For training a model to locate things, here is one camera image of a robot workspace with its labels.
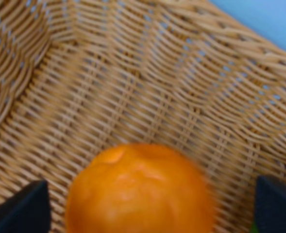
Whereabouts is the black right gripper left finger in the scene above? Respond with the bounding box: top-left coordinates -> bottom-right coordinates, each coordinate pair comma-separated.
0,180 -> 51,233

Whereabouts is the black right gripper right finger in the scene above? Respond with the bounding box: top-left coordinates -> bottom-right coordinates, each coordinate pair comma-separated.
253,175 -> 286,233

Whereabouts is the orange mandarin fruit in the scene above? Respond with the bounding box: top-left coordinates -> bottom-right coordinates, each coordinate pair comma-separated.
65,143 -> 216,233

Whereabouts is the light orange wicker basket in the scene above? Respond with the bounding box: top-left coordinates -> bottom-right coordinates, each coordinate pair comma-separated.
0,0 -> 286,233

